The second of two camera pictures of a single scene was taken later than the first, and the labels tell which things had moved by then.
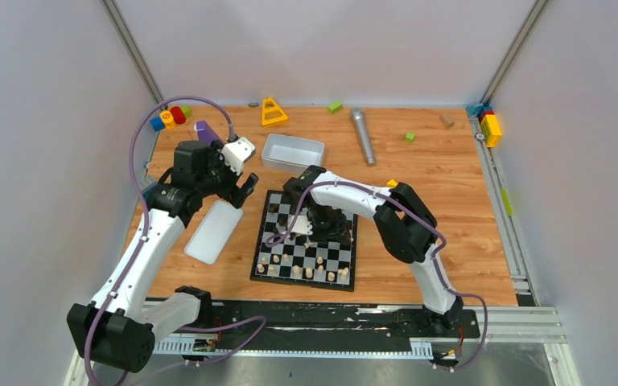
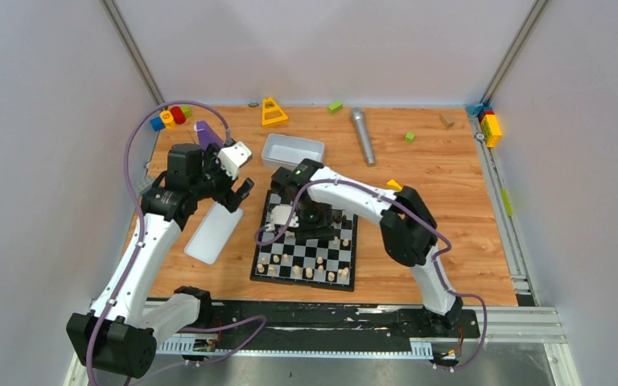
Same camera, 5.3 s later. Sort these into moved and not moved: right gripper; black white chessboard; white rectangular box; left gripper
Moved: right gripper
Not moved: black white chessboard; white rectangular box; left gripper
